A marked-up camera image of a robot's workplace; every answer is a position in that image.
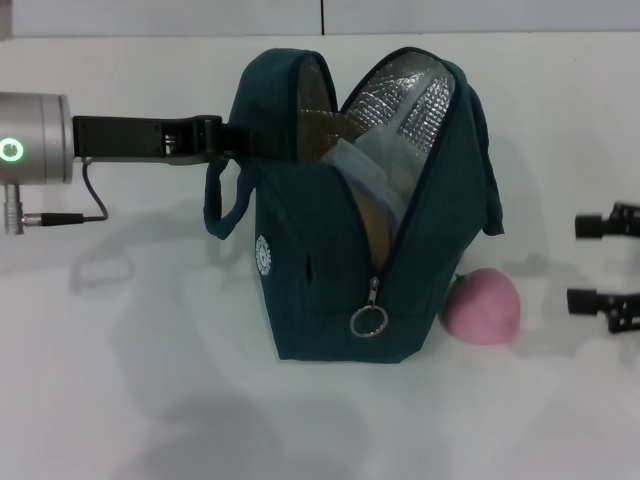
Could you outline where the clear plastic lunch box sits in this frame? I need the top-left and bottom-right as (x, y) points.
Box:
(319, 124), (427, 221)

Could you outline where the yellow banana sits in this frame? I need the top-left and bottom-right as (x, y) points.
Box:
(299, 112), (399, 266)

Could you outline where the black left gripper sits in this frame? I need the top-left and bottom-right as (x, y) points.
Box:
(71, 113), (297, 170)

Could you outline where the dark blue insulated lunch bag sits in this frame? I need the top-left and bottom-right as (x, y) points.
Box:
(202, 47), (506, 362)

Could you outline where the pink toy peach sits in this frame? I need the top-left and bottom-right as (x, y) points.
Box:
(439, 267), (521, 346)

